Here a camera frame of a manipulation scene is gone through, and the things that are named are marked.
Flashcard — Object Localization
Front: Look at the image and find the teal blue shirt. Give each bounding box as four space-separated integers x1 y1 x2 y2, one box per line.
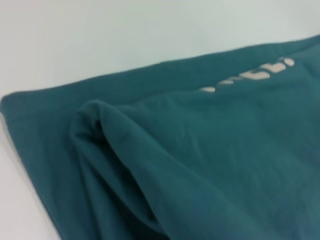
0 34 320 240

